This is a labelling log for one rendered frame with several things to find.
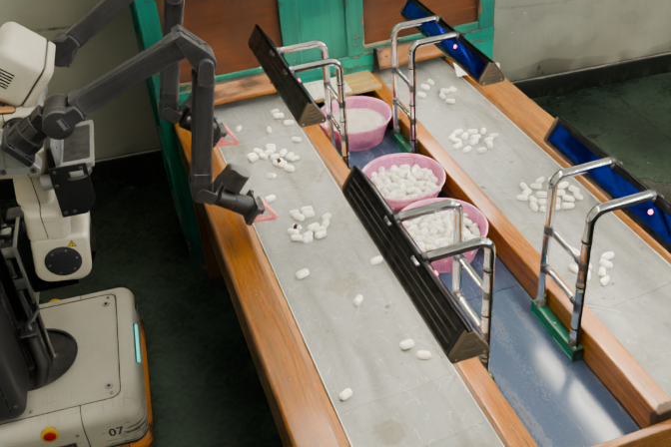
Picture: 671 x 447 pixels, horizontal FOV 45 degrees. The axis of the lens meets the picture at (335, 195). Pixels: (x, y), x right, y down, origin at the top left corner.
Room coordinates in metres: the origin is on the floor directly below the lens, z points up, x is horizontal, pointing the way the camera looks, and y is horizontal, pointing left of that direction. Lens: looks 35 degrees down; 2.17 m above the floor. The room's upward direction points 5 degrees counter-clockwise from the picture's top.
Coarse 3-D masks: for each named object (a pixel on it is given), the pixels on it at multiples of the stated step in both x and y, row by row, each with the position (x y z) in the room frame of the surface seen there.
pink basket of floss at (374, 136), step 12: (360, 96) 2.66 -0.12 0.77; (324, 108) 2.60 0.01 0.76; (336, 108) 2.64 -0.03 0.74; (348, 108) 2.65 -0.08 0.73; (360, 108) 2.65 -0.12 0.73; (372, 108) 2.62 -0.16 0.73; (384, 108) 2.58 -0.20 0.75; (336, 132) 2.42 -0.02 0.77; (348, 132) 2.40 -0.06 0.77; (360, 132) 2.40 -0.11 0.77; (372, 132) 2.42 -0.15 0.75; (384, 132) 2.49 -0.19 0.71; (336, 144) 2.45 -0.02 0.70; (348, 144) 2.42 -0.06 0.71; (360, 144) 2.42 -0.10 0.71; (372, 144) 2.44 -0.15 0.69
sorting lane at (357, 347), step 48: (240, 144) 2.44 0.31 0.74; (288, 144) 2.41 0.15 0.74; (240, 192) 2.14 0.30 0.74; (288, 192) 2.12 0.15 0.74; (336, 192) 2.09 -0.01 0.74; (288, 240) 1.86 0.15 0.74; (336, 240) 1.84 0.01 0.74; (288, 288) 1.65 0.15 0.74; (336, 288) 1.64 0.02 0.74; (384, 288) 1.62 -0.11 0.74; (336, 336) 1.46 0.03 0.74; (384, 336) 1.44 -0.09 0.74; (432, 336) 1.43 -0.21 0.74; (336, 384) 1.30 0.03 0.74; (384, 384) 1.29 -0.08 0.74; (432, 384) 1.28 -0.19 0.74; (384, 432) 1.15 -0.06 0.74; (432, 432) 1.14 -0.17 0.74; (480, 432) 1.13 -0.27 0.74
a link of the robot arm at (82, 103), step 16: (176, 32) 1.87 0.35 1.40; (160, 48) 1.84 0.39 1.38; (176, 48) 1.83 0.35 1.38; (192, 48) 1.84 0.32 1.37; (208, 48) 1.89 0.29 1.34; (128, 64) 1.83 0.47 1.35; (144, 64) 1.83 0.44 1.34; (160, 64) 1.83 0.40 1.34; (192, 64) 1.84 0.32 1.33; (96, 80) 1.83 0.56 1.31; (112, 80) 1.81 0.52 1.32; (128, 80) 1.82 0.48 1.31; (144, 80) 1.83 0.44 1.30; (64, 96) 1.85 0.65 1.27; (80, 96) 1.79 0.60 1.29; (96, 96) 1.80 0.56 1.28; (112, 96) 1.81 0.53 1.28; (48, 112) 1.76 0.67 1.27; (64, 112) 1.76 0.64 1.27; (80, 112) 1.78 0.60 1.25; (48, 128) 1.75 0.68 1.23; (64, 128) 1.76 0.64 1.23
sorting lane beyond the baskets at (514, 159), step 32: (416, 96) 2.68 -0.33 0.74; (448, 96) 2.66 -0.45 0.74; (480, 96) 2.64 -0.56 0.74; (448, 128) 2.43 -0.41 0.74; (480, 128) 2.41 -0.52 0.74; (512, 128) 2.39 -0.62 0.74; (480, 160) 2.21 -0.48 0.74; (512, 160) 2.19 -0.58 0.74; (544, 160) 2.17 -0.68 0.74; (512, 192) 2.01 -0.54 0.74; (576, 224) 1.82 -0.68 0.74; (608, 224) 1.81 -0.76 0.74; (640, 256) 1.66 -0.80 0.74; (608, 288) 1.55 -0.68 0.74; (640, 288) 1.54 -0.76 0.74; (608, 320) 1.43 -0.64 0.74; (640, 320) 1.42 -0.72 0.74; (640, 352) 1.32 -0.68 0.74
